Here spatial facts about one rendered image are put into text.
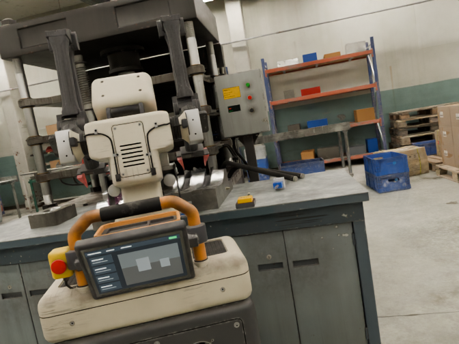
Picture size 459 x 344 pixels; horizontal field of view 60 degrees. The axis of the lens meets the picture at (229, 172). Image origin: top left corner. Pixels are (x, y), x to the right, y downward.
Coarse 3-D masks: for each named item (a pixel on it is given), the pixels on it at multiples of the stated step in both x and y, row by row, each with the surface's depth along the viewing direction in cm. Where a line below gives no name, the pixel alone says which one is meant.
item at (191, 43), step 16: (192, 32) 240; (192, 48) 240; (208, 48) 306; (16, 64) 257; (192, 64) 242; (16, 80) 259; (32, 112) 263; (32, 128) 262; (208, 144) 247; (208, 160) 249; (96, 176) 335; (48, 192) 268
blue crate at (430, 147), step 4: (432, 140) 671; (412, 144) 670; (416, 144) 653; (420, 144) 639; (424, 144) 639; (428, 144) 637; (432, 144) 637; (428, 148) 639; (432, 148) 639; (428, 152) 640; (432, 152) 640
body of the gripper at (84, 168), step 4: (84, 160) 167; (88, 160) 166; (92, 160) 167; (84, 164) 172; (88, 164) 167; (92, 164) 167; (96, 164) 169; (100, 164) 171; (104, 164) 171; (84, 168) 170; (88, 168) 168; (92, 168) 168; (96, 168) 169; (100, 168) 169; (104, 168) 169; (80, 172) 168; (84, 172) 168; (88, 172) 169
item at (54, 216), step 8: (48, 208) 218; (56, 208) 218; (64, 208) 210; (72, 208) 217; (32, 216) 203; (40, 216) 202; (48, 216) 201; (56, 216) 202; (64, 216) 209; (72, 216) 216; (32, 224) 203; (40, 224) 203; (48, 224) 202; (56, 224) 201
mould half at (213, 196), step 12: (180, 180) 204; (192, 180) 202; (216, 180) 197; (228, 180) 212; (168, 192) 186; (180, 192) 179; (204, 192) 175; (216, 192) 175; (228, 192) 206; (192, 204) 177; (204, 204) 176; (216, 204) 175
